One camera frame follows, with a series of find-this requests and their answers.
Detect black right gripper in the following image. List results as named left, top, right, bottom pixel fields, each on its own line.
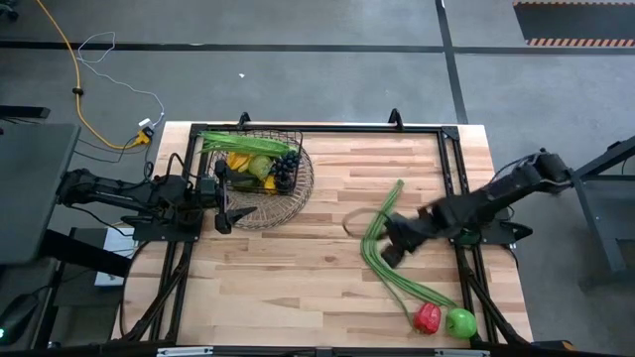
left=340, top=203, right=456, bottom=271

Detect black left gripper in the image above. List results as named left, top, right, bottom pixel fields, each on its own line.
left=195, top=159, right=259, bottom=235

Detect green long beans bundle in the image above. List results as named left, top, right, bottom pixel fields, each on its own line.
left=359, top=178, right=457, bottom=331

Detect green lettuce leaf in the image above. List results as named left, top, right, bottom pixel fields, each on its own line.
left=196, top=129, right=299, bottom=159

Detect dark grape bunch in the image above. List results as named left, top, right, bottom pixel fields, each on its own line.
left=271, top=150, right=302, bottom=192

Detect red bell pepper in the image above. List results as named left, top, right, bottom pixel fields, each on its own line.
left=413, top=302, right=443, bottom=335

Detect green apple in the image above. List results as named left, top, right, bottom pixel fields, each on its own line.
left=444, top=306, right=478, bottom=341

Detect grey desk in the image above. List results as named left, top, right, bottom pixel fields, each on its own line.
left=0, top=121, right=81, bottom=267

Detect black computer mouse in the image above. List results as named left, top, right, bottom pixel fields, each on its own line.
left=0, top=292, right=40, bottom=346

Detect hazard striped floor mat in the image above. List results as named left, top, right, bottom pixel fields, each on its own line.
left=512, top=0, right=635, bottom=49

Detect black wire basket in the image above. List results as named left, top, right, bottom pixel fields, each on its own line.
left=200, top=127, right=305, bottom=195

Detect black aluminium table frame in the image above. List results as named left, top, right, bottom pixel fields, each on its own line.
left=117, top=121, right=535, bottom=348

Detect thin white cable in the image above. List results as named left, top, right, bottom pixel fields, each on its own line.
left=75, top=31, right=166, bottom=131

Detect yellow cable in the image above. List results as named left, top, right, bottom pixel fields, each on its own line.
left=33, top=0, right=153, bottom=151

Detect black desk frame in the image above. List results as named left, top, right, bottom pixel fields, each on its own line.
left=550, top=136, right=635, bottom=292

